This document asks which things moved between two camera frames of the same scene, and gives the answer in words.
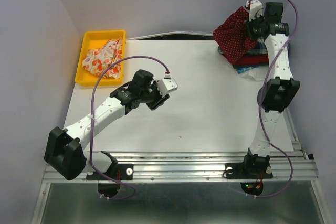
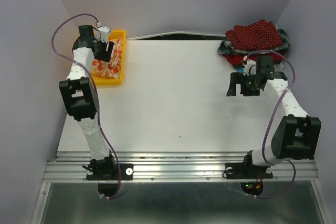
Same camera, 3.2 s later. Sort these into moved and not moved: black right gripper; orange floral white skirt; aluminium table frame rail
Moved: black right gripper
Not moved: aluminium table frame rail; orange floral white skirt
